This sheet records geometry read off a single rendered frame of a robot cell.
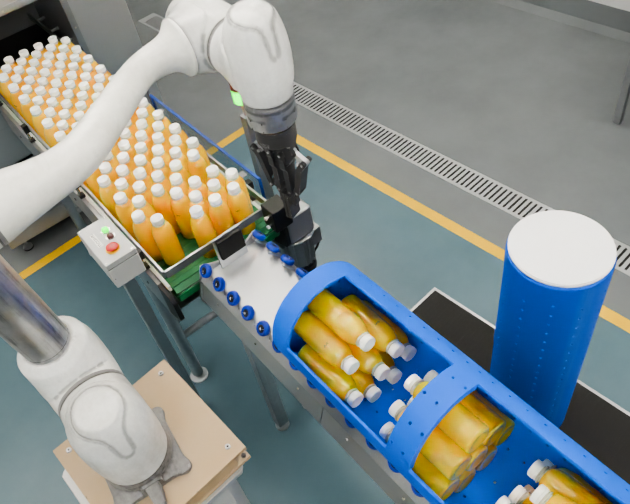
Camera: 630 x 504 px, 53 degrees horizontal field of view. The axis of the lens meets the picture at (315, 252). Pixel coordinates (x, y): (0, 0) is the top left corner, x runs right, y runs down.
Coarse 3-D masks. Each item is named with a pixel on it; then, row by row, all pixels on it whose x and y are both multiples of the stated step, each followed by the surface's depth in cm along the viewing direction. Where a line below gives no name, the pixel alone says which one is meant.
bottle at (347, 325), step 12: (312, 300) 152; (324, 300) 150; (336, 300) 150; (312, 312) 153; (324, 312) 149; (336, 312) 148; (348, 312) 147; (336, 324) 146; (348, 324) 145; (360, 324) 145; (348, 336) 145; (360, 336) 144
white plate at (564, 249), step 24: (528, 216) 178; (552, 216) 177; (576, 216) 176; (528, 240) 173; (552, 240) 171; (576, 240) 170; (600, 240) 169; (528, 264) 167; (552, 264) 166; (576, 264) 165; (600, 264) 164
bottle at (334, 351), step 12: (300, 324) 153; (312, 324) 152; (324, 324) 152; (300, 336) 154; (312, 336) 150; (324, 336) 149; (336, 336) 149; (312, 348) 151; (324, 348) 147; (336, 348) 146; (348, 348) 147; (324, 360) 149; (336, 360) 146
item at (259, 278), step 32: (256, 256) 198; (256, 288) 189; (288, 288) 187; (224, 320) 193; (256, 320) 181; (256, 352) 183; (288, 384) 173; (320, 416) 165; (352, 448) 158; (384, 480) 151
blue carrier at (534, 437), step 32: (320, 288) 146; (352, 288) 165; (288, 320) 147; (416, 320) 141; (288, 352) 150; (416, 352) 156; (448, 352) 133; (320, 384) 143; (384, 384) 158; (448, 384) 125; (480, 384) 126; (352, 416) 136; (384, 416) 152; (416, 416) 124; (512, 416) 137; (384, 448) 130; (416, 448) 123; (512, 448) 139; (544, 448) 133; (576, 448) 117; (416, 480) 125; (480, 480) 139; (512, 480) 137; (608, 480) 111
